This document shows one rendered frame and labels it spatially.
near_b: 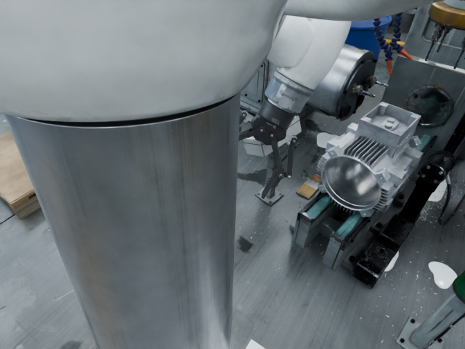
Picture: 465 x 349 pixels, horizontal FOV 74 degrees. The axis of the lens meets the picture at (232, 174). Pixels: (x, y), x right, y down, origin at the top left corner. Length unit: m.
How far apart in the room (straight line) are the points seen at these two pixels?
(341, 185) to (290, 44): 0.44
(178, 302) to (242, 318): 0.65
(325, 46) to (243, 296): 0.60
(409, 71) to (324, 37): 0.65
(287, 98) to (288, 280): 0.47
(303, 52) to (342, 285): 0.58
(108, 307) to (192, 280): 0.04
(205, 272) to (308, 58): 0.52
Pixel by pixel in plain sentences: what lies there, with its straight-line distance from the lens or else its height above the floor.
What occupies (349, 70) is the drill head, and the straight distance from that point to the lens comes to 1.10.
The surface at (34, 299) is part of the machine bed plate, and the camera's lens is 0.97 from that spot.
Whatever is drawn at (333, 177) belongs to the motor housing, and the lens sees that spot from 0.90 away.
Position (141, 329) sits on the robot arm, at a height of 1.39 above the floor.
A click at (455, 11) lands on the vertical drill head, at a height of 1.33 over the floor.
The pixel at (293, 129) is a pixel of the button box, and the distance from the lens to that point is 0.91.
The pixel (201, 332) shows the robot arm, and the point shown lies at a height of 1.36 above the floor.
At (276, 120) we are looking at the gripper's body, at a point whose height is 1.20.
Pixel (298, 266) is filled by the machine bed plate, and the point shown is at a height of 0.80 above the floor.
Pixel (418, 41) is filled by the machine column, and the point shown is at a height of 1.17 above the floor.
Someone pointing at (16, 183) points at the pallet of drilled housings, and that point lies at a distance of 2.46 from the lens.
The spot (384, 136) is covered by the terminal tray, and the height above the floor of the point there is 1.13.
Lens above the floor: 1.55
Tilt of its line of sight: 42 degrees down
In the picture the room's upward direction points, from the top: straight up
